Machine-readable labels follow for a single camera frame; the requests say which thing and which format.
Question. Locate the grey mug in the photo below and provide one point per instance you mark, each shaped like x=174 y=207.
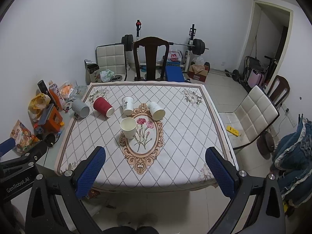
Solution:
x=81 y=110

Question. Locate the orange drink bottle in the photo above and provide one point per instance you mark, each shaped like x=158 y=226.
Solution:
x=54 y=91

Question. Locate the red ribbed paper cup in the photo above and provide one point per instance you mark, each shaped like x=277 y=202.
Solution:
x=103 y=106

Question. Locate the red white plastic bag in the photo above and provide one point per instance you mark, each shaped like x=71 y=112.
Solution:
x=175 y=56

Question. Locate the yellow plastic bag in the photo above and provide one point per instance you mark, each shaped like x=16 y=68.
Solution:
x=37 y=105

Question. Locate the yellow object on floor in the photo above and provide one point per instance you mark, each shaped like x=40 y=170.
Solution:
x=233 y=131

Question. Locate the shiny gift bag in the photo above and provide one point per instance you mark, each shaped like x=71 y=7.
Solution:
x=92 y=72

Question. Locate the plain white paper cup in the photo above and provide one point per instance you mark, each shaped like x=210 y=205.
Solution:
x=156 y=111

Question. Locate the white paper cup with birds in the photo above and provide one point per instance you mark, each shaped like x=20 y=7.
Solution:
x=128 y=127

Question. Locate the orange toy box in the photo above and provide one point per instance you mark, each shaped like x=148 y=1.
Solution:
x=50 y=120

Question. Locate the snack bag on floor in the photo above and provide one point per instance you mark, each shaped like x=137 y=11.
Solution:
x=23 y=138

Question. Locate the white printed paper cup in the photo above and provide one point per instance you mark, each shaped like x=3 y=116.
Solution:
x=128 y=105

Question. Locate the pink suitcase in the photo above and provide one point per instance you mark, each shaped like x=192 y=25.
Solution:
x=255 y=78

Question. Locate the dark wooden chair at right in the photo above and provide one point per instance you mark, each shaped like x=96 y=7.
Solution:
x=279 y=90

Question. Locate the dark wooden chair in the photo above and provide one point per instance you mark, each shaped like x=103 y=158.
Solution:
x=151 y=60
x=279 y=90

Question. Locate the white barbell rack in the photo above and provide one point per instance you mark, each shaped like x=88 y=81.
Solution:
x=187 y=55

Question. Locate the white padded chair at right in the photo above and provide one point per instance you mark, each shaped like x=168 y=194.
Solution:
x=252 y=117

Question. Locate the cardboard box on floor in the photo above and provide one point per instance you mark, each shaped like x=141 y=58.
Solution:
x=199 y=72

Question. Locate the floral patterned tablecloth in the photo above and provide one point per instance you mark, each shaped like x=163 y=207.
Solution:
x=166 y=155

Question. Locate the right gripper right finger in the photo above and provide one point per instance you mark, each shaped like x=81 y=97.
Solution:
x=267 y=212

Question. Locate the blue bench pad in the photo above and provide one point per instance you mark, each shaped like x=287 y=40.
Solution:
x=174 y=74

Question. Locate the barbell with black plates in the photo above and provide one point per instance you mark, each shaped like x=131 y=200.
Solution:
x=197 y=47

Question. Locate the white padded chair against wall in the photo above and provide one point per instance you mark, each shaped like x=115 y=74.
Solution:
x=111 y=57

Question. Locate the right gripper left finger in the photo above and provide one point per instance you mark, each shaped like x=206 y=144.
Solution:
x=43 y=212

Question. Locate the dumbbell on floor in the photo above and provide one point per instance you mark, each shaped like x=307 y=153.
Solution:
x=235 y=75

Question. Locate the blue denim clothing pile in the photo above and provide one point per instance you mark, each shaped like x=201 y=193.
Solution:
x=292 y=164

